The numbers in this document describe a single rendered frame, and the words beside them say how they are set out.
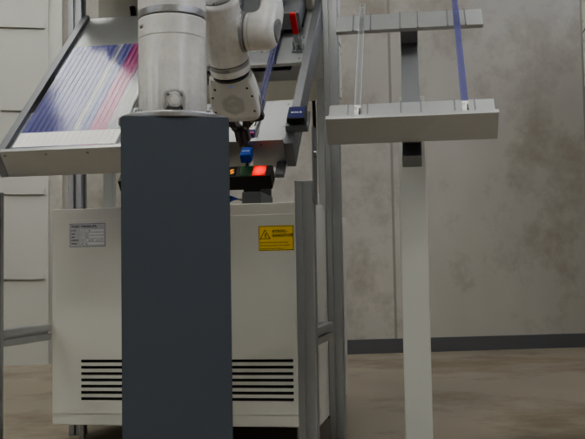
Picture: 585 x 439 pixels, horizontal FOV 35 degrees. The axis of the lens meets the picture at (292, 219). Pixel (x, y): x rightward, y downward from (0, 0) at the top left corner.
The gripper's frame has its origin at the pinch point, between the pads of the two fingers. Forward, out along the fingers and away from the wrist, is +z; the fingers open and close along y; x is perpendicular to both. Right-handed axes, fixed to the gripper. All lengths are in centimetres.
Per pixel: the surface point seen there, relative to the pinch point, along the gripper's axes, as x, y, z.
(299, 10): 58, 6, 0
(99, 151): 2.4, -34.1, 4.2
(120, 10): 85, -53, 9
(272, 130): 9.7, 4.3, 5.1
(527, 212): 276, 88, 241
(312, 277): -15.9, 13.7, 26.7
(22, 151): 2, -52, 3
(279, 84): 72, -5, 29
